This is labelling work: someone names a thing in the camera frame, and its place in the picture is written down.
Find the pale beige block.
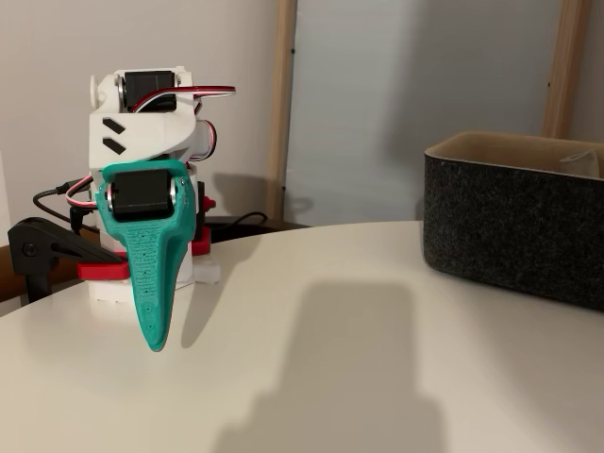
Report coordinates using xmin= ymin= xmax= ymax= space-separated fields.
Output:
xmin=559 ymin=150 xmax=603 ymax=179

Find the black power plug cable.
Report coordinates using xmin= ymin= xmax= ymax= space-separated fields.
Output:
xmin=69 ymin=202 xmax=98 ymax=235

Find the dark grey felt basket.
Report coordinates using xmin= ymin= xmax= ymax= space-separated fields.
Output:
xmin=423 ymin=130 xmax=604 ymax=312

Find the grey braided USB cable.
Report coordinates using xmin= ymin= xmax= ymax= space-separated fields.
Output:
xmin=31 ymin=181 xmax=72 ymax=227

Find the red white black servo cable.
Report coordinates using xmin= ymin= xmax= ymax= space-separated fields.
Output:
xmin=126 ymin=83 xmax=237 ymax=113
xmin=64 ymin=173 xmax=103 ymax=208
xmin=193 ymin=117 xmax=220 ymax=161

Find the pale grey panel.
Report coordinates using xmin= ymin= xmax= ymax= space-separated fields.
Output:
xmin=284 ymin=0 xmax=562 ymax=227

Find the black clamp with red pad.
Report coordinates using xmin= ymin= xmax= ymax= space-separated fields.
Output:
xmin=191 ymin=181 xmax=217 ymax=256
xmin=5 ymin=215 xmax=129 ymax=304

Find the light wooden post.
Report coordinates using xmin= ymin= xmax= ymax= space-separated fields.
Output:
xmin=265 ymin=0 xmax=299 ymax=223
xmin=540 ymin=0 xmax=596 ymax=141

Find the thin black cable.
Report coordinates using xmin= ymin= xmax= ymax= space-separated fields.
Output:
xmin=207 ymin=210 xmax=270 ymax=228

